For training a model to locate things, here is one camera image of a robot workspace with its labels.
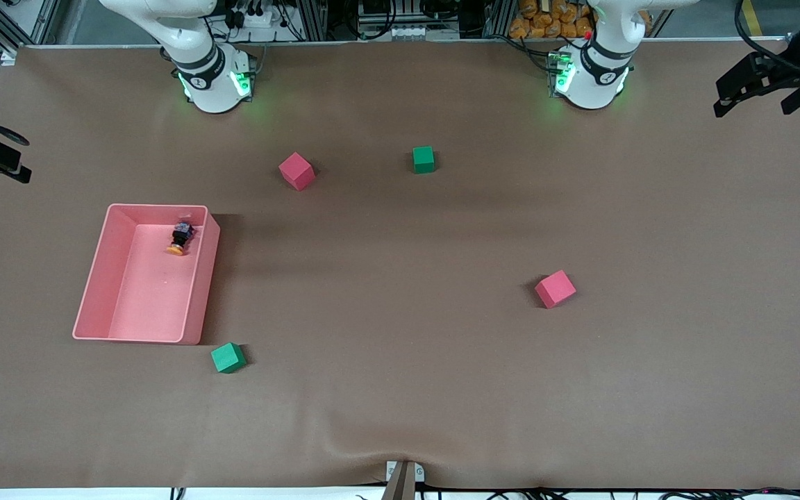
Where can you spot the black equipment box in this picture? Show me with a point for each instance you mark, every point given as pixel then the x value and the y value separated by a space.
pixel 407 17

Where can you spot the pile of orange objects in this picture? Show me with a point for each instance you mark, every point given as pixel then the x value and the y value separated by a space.
pixel 546 21

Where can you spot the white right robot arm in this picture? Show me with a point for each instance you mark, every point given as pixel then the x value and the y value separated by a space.
pixel 205 76

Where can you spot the white corner bracket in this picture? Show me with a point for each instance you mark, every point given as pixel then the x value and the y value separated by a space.
pixel 8 57

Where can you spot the black button with orange cap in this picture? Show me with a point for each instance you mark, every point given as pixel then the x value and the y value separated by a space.
pixel 179 239

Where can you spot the green foam cube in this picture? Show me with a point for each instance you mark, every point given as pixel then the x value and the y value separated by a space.
pixel 423 160
pixel 228 357

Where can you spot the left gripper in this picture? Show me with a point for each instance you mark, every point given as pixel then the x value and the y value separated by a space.
pixel 791 70

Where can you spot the brown table cover sheet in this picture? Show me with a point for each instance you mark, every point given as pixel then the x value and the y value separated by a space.
pixel 400 389

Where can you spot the white power strip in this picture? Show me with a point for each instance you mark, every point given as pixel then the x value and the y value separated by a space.
pixel 261 17

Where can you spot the grey metal mounting bracket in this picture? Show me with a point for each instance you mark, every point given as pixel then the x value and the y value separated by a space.
pixel 403 479

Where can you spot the pink foam cube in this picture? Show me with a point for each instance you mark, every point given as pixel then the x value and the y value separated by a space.
pixel 555 289
pixel 296 171

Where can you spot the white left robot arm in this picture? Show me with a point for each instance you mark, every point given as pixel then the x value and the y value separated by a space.
pixel 594 76

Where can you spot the pink plastic bin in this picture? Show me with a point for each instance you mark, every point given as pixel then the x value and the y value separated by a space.
pixel 150 292

